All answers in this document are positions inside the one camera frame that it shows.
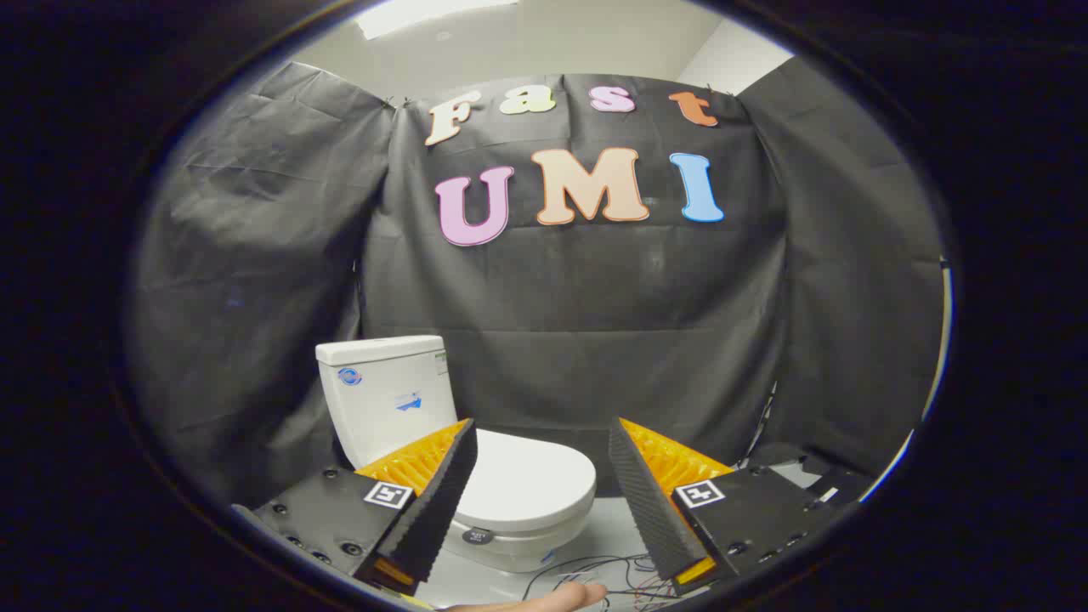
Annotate black backdrop cloth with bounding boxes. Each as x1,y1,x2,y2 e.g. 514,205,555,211
123,55,949,511

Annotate white toilet tank lid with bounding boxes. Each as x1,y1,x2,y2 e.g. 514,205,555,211
315,335,448,369

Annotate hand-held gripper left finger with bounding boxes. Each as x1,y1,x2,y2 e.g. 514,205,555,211
231,416,479,596

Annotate white toilet seat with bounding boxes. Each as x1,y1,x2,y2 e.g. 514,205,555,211
455,501,596,538

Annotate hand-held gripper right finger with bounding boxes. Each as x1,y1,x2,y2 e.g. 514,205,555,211
608,416,859,596

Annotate tangle of thin cables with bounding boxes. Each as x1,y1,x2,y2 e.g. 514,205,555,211
520,551,706,611

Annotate white ceramic toilet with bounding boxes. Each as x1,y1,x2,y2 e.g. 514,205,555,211
315,335,598,574

